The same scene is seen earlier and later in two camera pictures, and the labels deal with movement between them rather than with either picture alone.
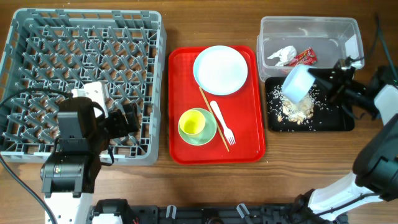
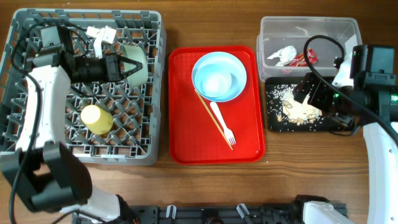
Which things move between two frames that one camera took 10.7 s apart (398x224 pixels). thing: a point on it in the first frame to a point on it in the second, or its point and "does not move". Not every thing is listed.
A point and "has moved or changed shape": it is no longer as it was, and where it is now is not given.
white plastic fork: [228, 133] does not move
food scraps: [299, 111] does not move
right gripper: [333, 79] to [306, 86]
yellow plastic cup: [191, 121] has moved or changed shape
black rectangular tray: [316, 114] does not move
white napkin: [286, 55] does not move
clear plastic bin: [313, 42] does not move
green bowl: [204, 137] to [139, 78]
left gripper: [117, 117] to [113, 62]
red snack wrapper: [308, 56] does not move
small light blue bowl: [297, 82] to [216, 80]
